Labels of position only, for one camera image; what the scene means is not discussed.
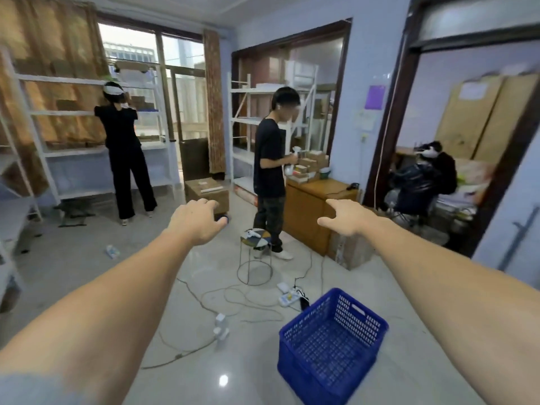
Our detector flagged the yellow wooden wardrobe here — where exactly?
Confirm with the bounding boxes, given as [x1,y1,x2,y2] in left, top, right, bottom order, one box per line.
[434,73,540,166]

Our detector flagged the person's left forearm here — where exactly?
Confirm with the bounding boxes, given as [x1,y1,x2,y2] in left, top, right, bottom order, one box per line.
[0,229,195,405]

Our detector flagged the person's right hand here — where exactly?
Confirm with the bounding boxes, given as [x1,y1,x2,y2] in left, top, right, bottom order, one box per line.
[317,199,395,238]

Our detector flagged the stack of small cardboard boxes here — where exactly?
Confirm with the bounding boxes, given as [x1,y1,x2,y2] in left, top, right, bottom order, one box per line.
[286,150,331,185]

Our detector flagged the white power strip blue sockets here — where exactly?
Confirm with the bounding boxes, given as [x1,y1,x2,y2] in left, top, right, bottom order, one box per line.
[278,289,305,308]

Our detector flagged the white notice paper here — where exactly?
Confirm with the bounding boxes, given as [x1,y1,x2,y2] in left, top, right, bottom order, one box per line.
[353,110,378,133]

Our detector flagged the person's left hand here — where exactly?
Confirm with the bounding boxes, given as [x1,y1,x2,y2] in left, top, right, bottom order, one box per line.
[163,199,228,248]

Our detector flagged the black floor stand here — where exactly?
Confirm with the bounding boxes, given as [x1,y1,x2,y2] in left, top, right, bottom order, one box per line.
[58,199,97,228]

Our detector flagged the dark framed glass door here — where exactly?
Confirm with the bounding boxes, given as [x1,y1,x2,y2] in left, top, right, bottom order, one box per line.
[96,12,210,182]

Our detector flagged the narrow brown patterned curtain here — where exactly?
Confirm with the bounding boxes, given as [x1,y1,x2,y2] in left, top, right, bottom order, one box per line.
[203,29,227,176]

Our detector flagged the white paper sheet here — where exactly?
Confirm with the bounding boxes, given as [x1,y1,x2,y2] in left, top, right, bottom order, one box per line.
[457,81,493,101]

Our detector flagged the wide brown patterned curtain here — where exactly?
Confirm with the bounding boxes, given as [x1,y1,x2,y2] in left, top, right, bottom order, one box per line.
[0,0,111,197]

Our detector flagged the brown door frame with transom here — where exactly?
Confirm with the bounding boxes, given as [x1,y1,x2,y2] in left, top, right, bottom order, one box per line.
[362,0,540,259]

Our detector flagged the brown wooden door frame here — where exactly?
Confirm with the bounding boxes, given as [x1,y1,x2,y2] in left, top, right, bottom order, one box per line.
[231,19,353,195]

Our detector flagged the patchwork cushion wire stool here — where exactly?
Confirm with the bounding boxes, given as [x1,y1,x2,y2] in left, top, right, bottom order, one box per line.
[236,228,275,287]

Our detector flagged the cardboard box with white label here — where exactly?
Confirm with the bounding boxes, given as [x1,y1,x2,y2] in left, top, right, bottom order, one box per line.
[184,177,230,215]

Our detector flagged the blue plastic crate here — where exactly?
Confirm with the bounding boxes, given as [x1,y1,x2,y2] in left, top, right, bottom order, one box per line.
[277,287,390,405]

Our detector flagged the purple paper sheet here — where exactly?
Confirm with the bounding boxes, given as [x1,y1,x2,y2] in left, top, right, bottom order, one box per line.
[364,84,386,111]

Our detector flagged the brown wooden cabinet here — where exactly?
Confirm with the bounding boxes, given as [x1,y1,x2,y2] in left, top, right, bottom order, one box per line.
[283,177,360,257]

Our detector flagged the person's right forearm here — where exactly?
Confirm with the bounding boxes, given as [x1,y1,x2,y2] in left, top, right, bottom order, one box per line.
[371,217,540,405]

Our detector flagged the long grey cable with connector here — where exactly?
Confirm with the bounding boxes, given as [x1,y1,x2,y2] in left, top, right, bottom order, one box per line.
[141,320,220,371]

